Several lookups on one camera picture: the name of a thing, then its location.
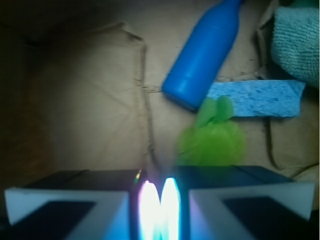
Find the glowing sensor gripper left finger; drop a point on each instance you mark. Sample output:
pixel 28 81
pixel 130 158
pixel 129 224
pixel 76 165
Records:
pixel 81 205

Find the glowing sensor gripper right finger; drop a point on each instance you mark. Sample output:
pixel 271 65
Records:
pixel 239 203

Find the green fuzzy toy animal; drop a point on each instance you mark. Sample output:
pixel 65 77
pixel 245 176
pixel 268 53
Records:
pixel 213 139

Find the blue sponge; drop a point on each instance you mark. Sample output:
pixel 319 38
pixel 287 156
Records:
pixel 261 98

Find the blue plastic bottle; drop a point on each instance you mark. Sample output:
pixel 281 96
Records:
pixel 195 69

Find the brown paper bag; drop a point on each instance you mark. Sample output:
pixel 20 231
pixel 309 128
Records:
pixel 80 85

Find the teal terry cloth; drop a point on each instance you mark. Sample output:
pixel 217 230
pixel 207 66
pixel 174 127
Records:
pixel 295 45

